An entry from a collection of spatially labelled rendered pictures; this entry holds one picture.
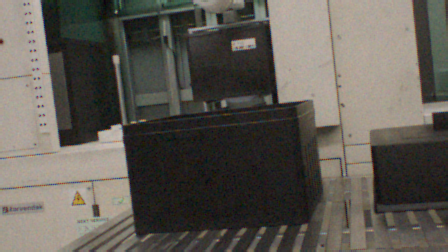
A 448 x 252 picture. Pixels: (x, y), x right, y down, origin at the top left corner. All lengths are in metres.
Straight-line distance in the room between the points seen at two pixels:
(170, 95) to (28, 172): 0.86
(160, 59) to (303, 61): 1.13
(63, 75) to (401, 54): 0.92
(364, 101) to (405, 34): 0.16
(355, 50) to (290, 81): 0.15
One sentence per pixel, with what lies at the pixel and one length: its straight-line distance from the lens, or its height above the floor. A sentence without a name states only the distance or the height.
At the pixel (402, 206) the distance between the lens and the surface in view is 0.93.
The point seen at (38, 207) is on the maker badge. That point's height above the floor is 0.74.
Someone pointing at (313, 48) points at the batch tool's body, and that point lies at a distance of 1.26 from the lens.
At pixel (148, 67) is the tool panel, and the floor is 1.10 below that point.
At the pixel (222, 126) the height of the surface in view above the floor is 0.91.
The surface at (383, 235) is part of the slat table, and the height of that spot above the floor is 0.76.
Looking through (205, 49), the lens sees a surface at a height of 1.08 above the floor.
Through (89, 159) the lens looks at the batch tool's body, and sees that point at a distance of 1.45.
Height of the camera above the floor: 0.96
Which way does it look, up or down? 3 degrees down
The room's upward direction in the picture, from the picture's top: 7 degrees counter-clockwise
